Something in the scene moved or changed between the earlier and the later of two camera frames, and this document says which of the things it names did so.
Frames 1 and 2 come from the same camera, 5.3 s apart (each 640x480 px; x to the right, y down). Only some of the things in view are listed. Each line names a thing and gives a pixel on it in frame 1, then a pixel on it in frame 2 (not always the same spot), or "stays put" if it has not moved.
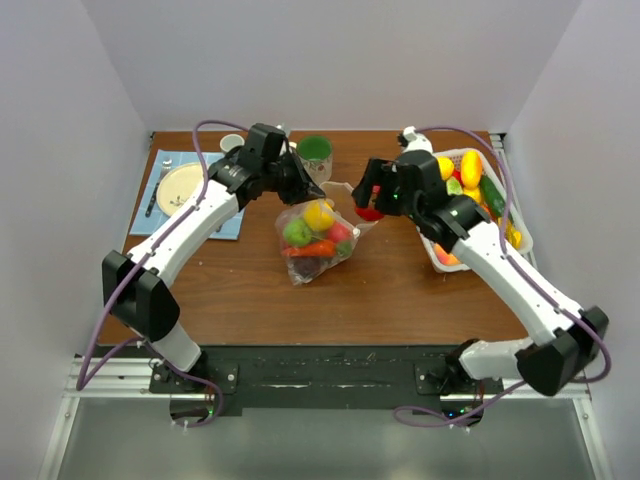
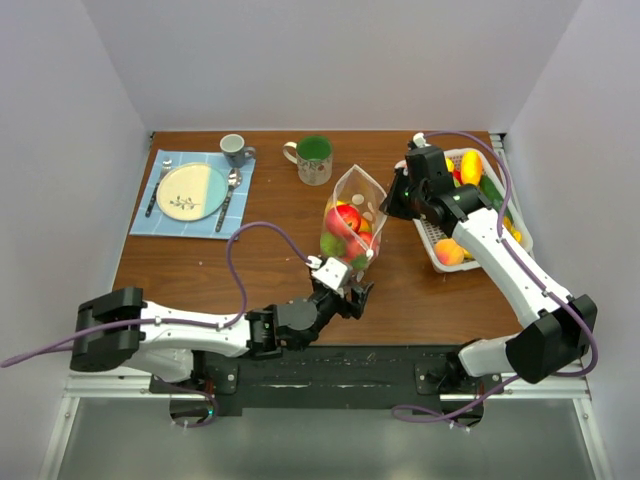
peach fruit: [444, 257] stays put
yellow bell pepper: [512, 235] stays put
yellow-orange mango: [471, 168] stays put
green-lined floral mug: [316, 153] stays put
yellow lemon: [446, 167] stays put
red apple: [338, 232] → [362, 245]
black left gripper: [304, 189] → [355, 305]
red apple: [369, 214] → [343, 220]
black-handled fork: [166, 163] stays put
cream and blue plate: [177, 183] stays put
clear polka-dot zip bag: [313, 235] → [354, 219]
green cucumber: [492, 196] stays put
